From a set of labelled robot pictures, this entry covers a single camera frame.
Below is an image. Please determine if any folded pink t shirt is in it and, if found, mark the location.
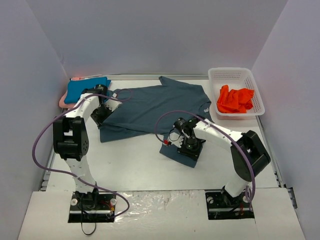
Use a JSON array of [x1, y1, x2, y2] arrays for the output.
[[58, 77, 82, 109]]

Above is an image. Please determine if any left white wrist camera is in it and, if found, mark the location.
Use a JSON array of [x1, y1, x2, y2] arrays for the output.
[[104, 93, 122, 112]]

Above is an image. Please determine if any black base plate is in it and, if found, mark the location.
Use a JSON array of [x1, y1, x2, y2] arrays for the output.
[[68, 192, 117, 223], [205, 190, 255, 220]]

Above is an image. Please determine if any aluminium rail back edge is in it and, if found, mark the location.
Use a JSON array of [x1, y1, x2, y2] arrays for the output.
[[106, 73, 209, 81]]

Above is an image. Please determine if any orange crumpled t shirt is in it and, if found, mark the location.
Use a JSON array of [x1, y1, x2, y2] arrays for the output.
[[216, 85, 255, 114]]

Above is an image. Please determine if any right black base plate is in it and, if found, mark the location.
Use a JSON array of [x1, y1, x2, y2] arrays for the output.
[[205, 190, 255, 220]]

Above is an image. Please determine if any dark blue-grey t shirt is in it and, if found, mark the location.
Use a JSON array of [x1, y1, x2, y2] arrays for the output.
[[97, 75, 213, 169]]

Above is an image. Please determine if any thin black cable loop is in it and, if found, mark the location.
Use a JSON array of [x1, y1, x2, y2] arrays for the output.
[[80, 219, 96, 236]]

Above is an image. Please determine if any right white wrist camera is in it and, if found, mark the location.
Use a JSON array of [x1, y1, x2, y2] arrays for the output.
[[163, 129, 185, 148]]

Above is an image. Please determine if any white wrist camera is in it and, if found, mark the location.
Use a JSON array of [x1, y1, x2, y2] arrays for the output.
[[163, 129, 185, 148], [104, 93, 122, 112]]

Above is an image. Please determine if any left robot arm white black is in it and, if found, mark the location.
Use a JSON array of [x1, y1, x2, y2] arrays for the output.
[[53, 84, 113, 209]]

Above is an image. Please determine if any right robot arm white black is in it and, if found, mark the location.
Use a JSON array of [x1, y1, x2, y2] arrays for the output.
[[167, 116, 271, 207]]

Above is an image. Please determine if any white plastic basket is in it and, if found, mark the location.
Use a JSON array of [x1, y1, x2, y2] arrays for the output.
[[208, 67, 265, 120]]

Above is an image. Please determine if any folded teal t shirt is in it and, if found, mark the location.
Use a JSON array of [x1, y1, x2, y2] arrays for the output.
[[63, 76, 111, 104]]

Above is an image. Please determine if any aluminium rail edge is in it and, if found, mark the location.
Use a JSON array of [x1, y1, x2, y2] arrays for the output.
[[106, 73, 209, 81], [256, 116, 298, 211]]

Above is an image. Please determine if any aluminium rail right edge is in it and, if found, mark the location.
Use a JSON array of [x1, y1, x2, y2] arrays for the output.
[[256, 116, 298, 211]]

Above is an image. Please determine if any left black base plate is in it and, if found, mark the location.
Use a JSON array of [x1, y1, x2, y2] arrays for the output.
[[68, 192, 117, 223]]

